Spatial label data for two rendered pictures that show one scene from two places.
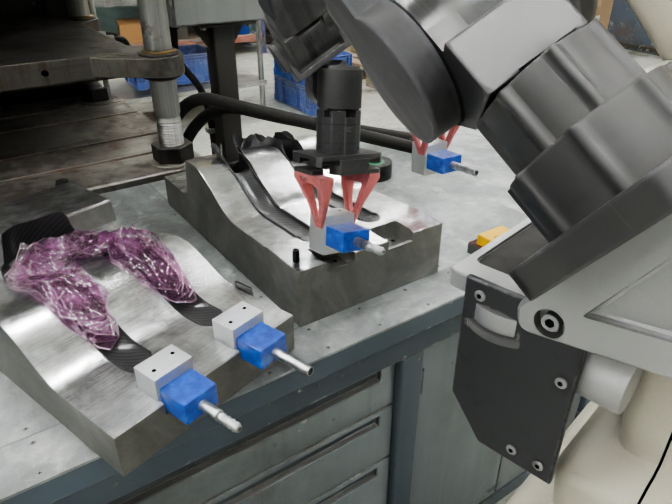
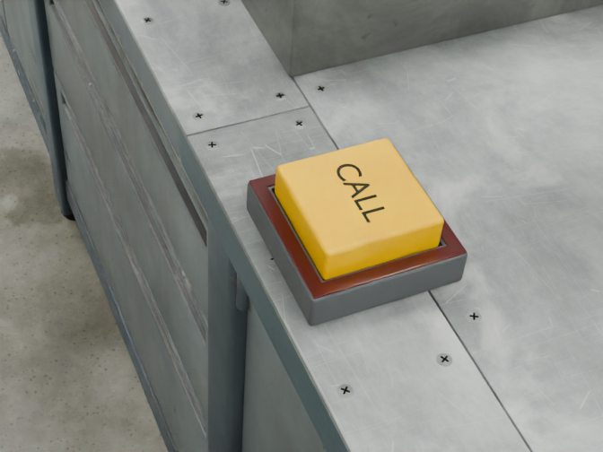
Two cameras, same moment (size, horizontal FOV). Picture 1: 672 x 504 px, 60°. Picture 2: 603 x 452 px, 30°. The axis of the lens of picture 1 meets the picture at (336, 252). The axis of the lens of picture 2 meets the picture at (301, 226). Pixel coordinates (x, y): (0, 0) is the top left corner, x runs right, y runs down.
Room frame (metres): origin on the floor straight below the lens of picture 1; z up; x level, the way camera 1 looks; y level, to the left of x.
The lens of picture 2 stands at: (0.88, -0.64, 1.21)
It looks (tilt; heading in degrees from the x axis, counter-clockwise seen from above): 47 degrees down; 98
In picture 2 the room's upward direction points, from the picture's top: 5 degrees clockwise
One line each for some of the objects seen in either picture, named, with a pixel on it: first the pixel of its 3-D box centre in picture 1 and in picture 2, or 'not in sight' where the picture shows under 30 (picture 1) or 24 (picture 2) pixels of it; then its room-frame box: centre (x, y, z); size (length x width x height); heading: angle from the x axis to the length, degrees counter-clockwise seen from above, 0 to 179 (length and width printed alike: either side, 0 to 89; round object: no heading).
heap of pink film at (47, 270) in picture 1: (89, 263); not in sight; (0.66, 0.32, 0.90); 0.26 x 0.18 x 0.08; 52
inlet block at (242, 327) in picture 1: (267, 348); not in sight; (0.54, 0.08, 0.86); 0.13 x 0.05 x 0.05; 52
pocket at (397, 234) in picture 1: (390, 241); not in sight; (0.77, -0.08, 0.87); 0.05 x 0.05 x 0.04; 35
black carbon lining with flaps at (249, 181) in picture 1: (285, 178); not in sight; (0.91, 0.09, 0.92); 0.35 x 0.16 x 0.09; 35
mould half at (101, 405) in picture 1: (90, 292); not in sight; (0.66, 0.33, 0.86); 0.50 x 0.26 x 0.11; 52
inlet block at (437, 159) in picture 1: (447, 163); not in sight; (0.94, -0.19, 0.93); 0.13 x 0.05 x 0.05; 34
